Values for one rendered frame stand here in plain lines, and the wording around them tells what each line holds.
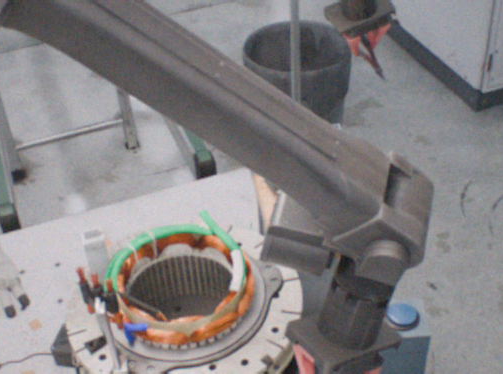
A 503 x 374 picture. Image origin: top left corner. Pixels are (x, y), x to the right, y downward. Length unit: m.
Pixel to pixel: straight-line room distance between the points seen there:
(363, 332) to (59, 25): 0.38
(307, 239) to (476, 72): 2.69
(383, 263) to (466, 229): 2.20
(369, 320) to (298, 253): 0.09
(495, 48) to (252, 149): 2.73
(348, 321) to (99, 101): 2.93
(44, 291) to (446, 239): 1.60
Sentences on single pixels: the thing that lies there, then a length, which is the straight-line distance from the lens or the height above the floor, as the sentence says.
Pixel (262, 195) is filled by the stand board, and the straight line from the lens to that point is 1.23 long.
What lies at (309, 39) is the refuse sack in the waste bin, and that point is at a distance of 2.85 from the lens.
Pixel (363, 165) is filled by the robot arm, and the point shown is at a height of 1.50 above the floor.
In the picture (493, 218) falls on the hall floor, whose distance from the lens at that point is 2.86.
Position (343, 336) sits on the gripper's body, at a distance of 0.70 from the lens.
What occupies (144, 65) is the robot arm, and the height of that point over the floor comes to 1.60.
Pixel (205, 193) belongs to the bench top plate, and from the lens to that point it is 1.69.
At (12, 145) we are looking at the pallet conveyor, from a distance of 3.08.
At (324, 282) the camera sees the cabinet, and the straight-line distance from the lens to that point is 1.19.
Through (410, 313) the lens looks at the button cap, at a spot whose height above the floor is 1.04.
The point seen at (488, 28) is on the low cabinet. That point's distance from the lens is 3.20.
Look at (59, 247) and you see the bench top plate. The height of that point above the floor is 0.78.
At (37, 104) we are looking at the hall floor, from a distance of 3.62.
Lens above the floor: 1.86
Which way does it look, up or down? 39 degrees down
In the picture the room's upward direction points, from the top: 4 degrees counter-clockwise
